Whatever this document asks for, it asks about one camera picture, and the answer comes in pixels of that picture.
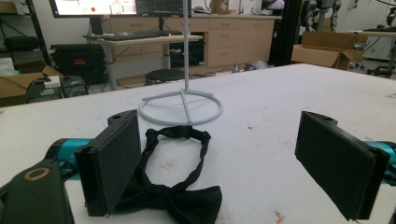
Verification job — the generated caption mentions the wooden drawer cabinet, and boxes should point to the wooden drawer cabinet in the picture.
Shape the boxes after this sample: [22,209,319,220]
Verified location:
[109,13,280,69]

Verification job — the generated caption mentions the black metal shelf rack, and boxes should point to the black metal shelf rack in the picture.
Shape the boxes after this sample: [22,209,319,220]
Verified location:
[0,0,52,67]

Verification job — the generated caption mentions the black equipment case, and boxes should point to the black equipment case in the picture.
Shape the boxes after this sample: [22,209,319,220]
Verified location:
[49,43,108,86]

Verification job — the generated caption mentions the light wooden desk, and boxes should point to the light wooden desk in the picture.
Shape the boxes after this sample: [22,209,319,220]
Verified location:
[83,34,204,91]

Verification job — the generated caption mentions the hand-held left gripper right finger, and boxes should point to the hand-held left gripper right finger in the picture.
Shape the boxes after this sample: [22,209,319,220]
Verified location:
[294,110,391,221]

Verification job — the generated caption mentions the black bow tie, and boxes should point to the black bow tie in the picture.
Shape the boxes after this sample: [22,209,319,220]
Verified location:
[112,125,223,224]

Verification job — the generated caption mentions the computer monitor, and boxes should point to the computer monitor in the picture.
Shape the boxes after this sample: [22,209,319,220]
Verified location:
[49,0,184,19]

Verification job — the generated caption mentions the white metal stand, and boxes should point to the white metal stand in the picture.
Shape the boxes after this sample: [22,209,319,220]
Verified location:
[138,0,224,127]

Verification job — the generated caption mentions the brown cardboard box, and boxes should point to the brown cardboard box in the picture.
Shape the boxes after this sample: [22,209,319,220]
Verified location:
[0,64,64,107]

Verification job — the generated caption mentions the black metal post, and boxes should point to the black metal post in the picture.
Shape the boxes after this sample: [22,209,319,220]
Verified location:
[268,0,304,67]

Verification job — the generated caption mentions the small white box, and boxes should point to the small white box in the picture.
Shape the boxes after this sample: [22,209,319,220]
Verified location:
[43,75,62,90]

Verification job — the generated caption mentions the round black stool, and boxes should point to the round black stool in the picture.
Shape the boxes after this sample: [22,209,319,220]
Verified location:
[145,68,187,86]

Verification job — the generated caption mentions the black keyboard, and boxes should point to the black keyboard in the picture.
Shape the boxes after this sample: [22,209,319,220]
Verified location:
[102,32,161,42]

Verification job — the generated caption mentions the open cardboard box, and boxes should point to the open cardboard box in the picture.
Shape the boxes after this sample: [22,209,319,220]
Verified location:
[290,31,366,71]

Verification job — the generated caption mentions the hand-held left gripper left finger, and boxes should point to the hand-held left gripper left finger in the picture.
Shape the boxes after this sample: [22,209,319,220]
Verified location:
[74,108,142,217]

